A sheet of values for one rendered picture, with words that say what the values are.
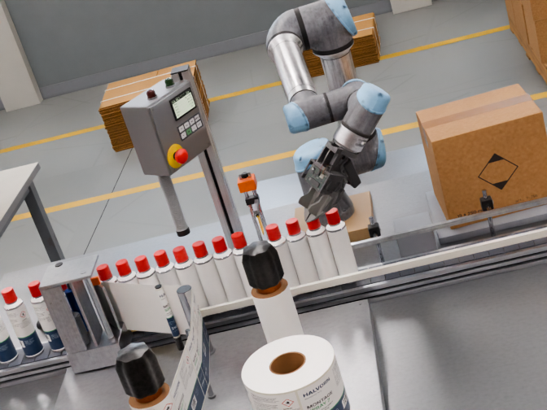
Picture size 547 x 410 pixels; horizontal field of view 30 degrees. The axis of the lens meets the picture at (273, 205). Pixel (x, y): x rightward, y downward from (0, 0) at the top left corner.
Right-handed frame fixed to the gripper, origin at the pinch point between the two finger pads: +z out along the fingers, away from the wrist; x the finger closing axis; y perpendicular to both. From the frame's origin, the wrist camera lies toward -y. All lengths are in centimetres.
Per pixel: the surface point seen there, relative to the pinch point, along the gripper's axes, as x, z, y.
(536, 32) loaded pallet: -140, -52, -317
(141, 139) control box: -38.7, 4.6, 24.2
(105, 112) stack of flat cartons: -337, 124, -242
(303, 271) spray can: -1.2, 16.6, -11.4
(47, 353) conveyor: -38, 71, 20
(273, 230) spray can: -9.3, 10.1, -2.3
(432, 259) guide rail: 19.6, -2.5, -28.4
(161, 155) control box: -32.5, 5.2, 21.7
